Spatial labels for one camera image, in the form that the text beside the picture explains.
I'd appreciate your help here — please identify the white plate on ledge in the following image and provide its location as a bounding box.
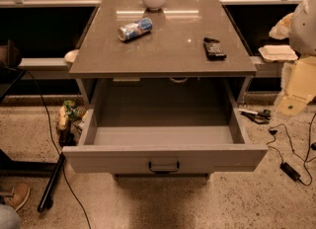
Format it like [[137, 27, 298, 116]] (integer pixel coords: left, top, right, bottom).
[[64, 49, 79, 63]]

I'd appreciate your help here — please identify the blue silver soda can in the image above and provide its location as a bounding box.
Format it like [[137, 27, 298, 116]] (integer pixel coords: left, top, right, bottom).
[[118, 18, 153, 41]]

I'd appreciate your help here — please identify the white foam takeout container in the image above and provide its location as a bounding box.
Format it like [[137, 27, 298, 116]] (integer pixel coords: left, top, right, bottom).
[[259, 45, 298, 62]]

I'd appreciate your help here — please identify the black cable on floor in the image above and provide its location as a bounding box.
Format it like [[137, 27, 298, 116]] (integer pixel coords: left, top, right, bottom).
[[23, 69, 93, 229]]

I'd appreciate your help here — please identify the white marker pen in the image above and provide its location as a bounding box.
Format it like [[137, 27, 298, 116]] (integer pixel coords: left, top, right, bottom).
[[238, 109, 258, 115]]

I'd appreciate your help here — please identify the black metal stand leg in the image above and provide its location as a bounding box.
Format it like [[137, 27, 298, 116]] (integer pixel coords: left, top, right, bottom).
[[38, 154, 65, 213]]

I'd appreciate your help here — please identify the snack bags pile on floor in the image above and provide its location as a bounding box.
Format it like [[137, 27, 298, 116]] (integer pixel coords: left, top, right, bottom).
[[56, 100, 87, 147]]

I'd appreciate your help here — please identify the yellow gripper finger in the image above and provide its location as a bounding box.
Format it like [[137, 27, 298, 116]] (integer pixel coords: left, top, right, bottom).
[[269, 13, 293, 39], [275, 56, 316, 117]]

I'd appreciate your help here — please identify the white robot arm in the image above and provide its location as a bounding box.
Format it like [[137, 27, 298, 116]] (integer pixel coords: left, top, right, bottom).
[[269, 0, 316, 118]]

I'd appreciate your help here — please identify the brown shoe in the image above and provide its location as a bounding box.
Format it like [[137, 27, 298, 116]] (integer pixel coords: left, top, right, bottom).
[[4, 183, 31, 211]]

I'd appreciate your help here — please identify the open grey top drawer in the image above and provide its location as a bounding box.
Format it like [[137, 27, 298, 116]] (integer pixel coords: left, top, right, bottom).
[[62, 78, 268, 176]]

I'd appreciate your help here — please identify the black power adapter with cable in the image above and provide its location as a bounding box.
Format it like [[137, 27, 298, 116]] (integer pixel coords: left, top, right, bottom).
[[267, 114, 316, 187]]

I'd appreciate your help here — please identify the black drawer handle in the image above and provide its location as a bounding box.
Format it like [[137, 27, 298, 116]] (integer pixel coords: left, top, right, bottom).
[[148, 162, 181, 175]]

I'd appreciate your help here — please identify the grey cabinet with glossy top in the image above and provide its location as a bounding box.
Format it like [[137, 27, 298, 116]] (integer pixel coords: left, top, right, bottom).
[[68, 0, 258, 182]]

